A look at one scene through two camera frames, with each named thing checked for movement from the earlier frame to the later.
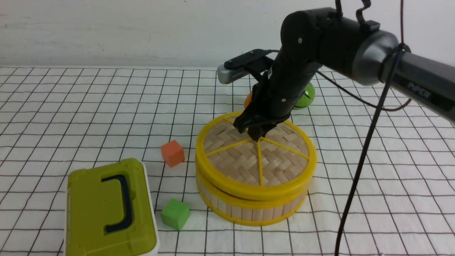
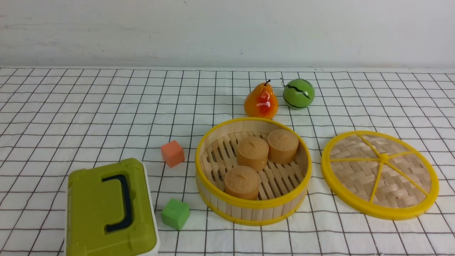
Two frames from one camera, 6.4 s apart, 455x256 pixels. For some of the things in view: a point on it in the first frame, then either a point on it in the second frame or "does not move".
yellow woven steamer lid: [283, 159] → [379, 175]
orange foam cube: [172, 153] does not move
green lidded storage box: [110, 211] does not move
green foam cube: [176, 213] does not move
